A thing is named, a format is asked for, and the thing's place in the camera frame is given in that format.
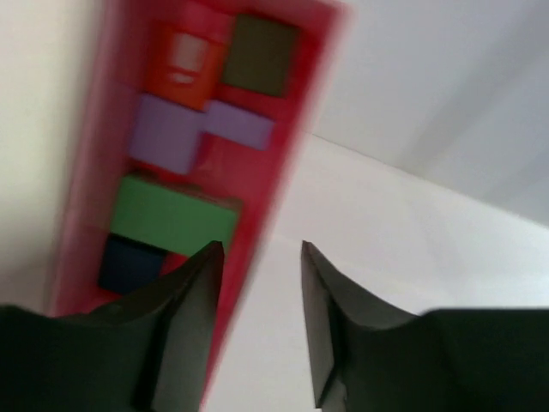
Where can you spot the small dark blue block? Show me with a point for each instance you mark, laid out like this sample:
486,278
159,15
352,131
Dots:
127,265

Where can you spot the red letter wood cube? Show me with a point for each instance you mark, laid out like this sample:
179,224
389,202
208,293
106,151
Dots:
182,67

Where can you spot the green notched wood block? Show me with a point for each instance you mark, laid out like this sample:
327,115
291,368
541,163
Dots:
170,220

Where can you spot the olive grey wood cube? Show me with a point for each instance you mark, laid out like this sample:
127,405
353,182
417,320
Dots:
260,55

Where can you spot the pink plastic box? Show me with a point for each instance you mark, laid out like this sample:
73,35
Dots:
226,170

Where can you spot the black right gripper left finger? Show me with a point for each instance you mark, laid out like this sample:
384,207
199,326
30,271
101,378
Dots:
146,351

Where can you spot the purple wood cube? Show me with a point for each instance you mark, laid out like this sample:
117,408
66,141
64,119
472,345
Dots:
238,125
166,134

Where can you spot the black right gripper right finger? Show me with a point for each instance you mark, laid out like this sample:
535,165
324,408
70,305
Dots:
368,355

